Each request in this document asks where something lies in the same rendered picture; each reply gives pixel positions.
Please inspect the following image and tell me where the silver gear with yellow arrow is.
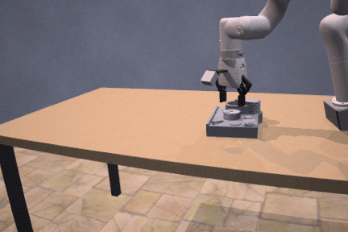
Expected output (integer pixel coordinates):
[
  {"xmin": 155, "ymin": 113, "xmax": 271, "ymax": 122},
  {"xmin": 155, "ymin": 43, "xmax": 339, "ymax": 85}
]
[{"xmin": 223, "ymin": 109, "xmax": 241, "ymax": 121}]

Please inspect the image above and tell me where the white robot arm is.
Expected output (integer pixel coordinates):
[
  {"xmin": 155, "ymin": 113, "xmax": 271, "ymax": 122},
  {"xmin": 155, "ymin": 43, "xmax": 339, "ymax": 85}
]
[{"xmin": 201, "ymin": 0, "xmax": 348, "ymax": 106}]

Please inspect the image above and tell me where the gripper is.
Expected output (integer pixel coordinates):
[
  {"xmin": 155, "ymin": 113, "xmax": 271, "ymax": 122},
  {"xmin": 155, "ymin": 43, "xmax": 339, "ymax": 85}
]
[{"xmin": 215, "ymin": 57, "xmax": 252, "ymax": 107}]

